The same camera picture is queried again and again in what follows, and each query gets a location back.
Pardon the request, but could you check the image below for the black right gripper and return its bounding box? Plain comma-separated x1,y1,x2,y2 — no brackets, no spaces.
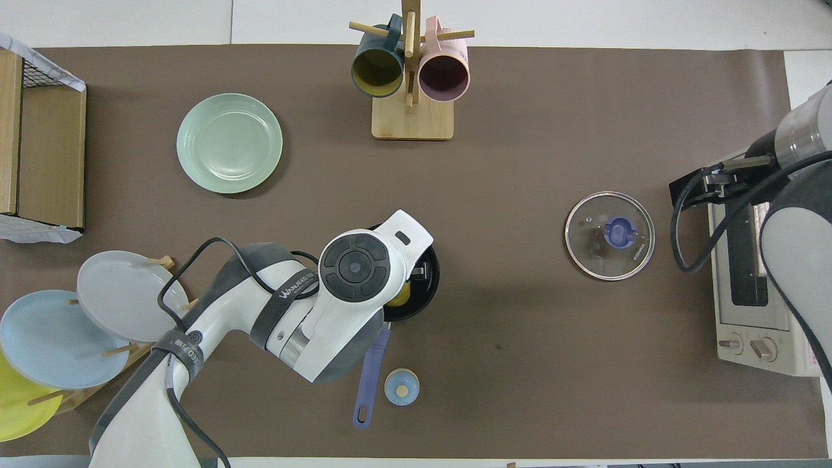
669,155,777,209

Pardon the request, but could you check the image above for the glass lid with purple knob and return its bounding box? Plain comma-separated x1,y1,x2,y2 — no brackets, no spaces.
565,191,656,281

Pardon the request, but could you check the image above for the light green plate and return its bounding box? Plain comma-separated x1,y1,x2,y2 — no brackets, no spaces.
176,93,284,194

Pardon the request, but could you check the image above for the wooden plate rack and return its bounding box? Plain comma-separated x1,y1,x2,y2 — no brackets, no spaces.
27,255,206,415

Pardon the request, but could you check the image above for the grey plate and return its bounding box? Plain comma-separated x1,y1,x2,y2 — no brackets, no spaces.
77,251,190,343

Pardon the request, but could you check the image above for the light blue plate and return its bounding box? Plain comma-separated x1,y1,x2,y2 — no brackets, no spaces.
0,290,131,389

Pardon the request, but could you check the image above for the yellow plate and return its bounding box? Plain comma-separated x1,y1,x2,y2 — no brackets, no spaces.
0,354,64,443

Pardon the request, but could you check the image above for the beige toaster oven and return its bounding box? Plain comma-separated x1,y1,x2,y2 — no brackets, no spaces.
706,149,832,378

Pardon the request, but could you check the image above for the wooden mug tree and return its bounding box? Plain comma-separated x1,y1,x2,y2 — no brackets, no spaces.
349,0,475,141

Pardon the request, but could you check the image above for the brown table mat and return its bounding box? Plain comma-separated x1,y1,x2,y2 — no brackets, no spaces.
0,44,827,459

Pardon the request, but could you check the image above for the pink mug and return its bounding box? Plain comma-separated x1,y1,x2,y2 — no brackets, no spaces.
418,16,471,103

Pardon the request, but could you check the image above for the dark teal mug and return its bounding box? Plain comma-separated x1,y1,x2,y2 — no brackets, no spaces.
351,14,406,99

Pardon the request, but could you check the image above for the white patterned paper sheet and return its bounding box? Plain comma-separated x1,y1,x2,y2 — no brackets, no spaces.
0,32,86,92
0,214,84,244

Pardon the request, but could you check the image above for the dark pot with purple handle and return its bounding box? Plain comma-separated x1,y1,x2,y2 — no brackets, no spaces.
353,224,441,430

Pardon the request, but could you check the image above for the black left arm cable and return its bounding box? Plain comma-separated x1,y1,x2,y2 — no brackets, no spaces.
156,237,319,468

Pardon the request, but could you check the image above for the wooden wire basket box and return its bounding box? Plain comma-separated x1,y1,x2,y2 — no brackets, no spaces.
0,49,87,229

